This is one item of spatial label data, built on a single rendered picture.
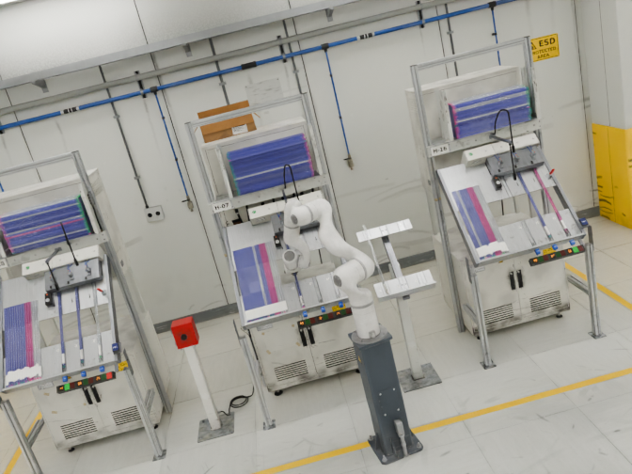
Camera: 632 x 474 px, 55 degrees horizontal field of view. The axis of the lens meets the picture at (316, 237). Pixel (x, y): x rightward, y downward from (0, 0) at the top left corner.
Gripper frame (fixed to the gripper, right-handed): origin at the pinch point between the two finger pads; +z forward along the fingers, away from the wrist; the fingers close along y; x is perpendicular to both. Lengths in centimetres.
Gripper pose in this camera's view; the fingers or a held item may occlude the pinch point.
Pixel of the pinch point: (294, 272)
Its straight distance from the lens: 371.8
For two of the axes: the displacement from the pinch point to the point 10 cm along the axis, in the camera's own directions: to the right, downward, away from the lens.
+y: -9.7, 2.6, -0.4
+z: 0.5, 3.4, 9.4
